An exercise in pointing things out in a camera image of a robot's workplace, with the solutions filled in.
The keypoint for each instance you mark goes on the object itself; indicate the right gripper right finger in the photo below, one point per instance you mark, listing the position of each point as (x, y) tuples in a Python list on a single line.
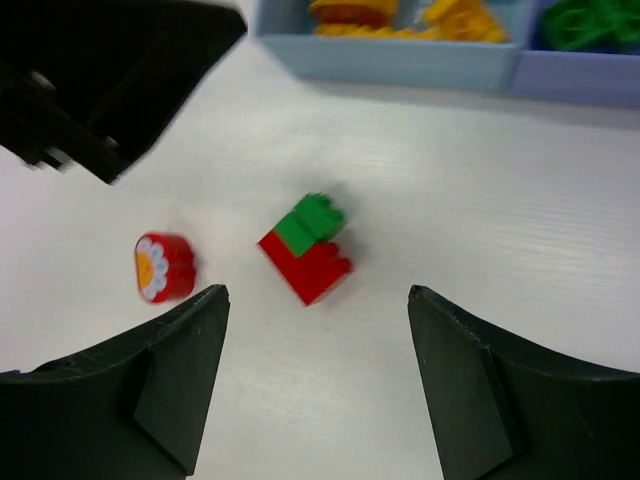
[(503, 407)]

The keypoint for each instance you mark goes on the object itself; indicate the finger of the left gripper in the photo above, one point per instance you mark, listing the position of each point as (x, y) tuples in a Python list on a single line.
[(98, 82)]

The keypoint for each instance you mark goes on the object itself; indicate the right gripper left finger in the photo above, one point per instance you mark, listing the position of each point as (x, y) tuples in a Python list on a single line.
[(131, 407)]

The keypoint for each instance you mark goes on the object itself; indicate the flower lego stack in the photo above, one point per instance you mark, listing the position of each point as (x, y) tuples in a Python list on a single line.
[(165, 265)]

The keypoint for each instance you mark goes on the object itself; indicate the red green lego stack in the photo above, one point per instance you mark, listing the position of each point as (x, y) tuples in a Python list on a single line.
[(302, 249)]

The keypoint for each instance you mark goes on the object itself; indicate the yellow rounded lego brick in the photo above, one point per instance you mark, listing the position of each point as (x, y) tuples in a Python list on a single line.
[(353, 17)]

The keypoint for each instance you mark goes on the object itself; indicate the green square lego brick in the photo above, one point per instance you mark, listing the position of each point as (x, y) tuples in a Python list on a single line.
[(588, 25)]

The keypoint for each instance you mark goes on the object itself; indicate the dark blue container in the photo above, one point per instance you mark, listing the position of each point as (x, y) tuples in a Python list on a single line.
[(596, 77)]

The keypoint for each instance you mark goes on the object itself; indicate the light blue container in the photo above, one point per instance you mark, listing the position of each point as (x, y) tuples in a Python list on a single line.
[(286, 29)]

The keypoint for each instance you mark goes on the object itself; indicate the small yellow lego brick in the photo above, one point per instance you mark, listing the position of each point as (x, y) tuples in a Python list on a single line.
[(464, 21)]

